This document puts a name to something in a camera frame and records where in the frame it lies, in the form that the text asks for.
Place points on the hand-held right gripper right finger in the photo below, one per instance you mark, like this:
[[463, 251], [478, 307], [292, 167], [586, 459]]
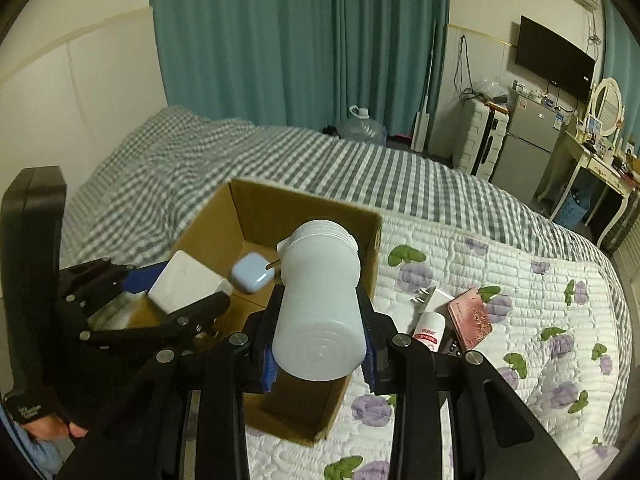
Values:
[[370, 365]]

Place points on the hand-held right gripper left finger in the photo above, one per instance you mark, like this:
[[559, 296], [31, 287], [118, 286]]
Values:
[[268, 367]]

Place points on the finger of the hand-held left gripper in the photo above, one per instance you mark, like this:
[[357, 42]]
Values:
[[175, 321], [102, 280]]

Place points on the white square power adapter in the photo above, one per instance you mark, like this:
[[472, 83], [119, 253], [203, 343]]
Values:
[[187, 280]]

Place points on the cardboard box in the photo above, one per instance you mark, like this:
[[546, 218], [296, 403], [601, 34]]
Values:
[[300, 410]]

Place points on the white plastic bottle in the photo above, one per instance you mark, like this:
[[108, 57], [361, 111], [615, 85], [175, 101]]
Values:
[[317, 305]]

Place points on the person's left hand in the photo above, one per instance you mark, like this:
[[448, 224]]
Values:
[[50, 429]]

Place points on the small white red-label bottle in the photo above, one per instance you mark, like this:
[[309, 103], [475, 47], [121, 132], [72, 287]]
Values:
[[432, 331]]

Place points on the small black device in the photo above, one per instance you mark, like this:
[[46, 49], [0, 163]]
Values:
[[450, 347]]

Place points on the white plug charger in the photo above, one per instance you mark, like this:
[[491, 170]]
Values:
[[429, 298]]

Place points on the light blue earbuds case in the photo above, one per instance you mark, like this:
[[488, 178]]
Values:
[[251, 272]]

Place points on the pink patterned case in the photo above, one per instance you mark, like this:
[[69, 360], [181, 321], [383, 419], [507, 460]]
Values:
[[470, 318]]

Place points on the white floral quilt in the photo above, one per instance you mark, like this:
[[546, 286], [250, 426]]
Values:
[[500, 360]]

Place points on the grey checked bed sheet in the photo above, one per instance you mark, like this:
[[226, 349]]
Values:
[[320, 160]]

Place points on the clear water jug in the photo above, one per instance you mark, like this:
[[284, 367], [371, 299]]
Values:
[[361, 129]]

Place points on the white mop pole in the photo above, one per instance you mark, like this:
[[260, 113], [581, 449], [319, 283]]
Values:
[[421, 125]]

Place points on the white suitcase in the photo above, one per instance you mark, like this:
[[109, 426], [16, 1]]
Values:
[[480, 140]]

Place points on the blue patterned bin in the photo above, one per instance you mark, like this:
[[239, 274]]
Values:
[[574, 209]]

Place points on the grey refrigerator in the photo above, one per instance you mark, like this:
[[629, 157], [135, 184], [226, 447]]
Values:
[[530, 150]]

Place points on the teal curtain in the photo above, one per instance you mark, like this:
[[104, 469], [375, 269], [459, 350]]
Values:
[[240, 40], [390, 45]]

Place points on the clear plastic bag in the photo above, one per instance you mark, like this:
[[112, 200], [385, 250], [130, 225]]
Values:
[[490, 89]]

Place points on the cream vanity table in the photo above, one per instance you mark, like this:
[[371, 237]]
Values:
[[600, 165]]

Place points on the white oval mirror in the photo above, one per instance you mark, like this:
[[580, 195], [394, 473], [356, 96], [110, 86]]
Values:
[[606, 107]]

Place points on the black wall television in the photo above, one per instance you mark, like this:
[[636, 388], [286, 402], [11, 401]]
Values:
[[552, 60]]

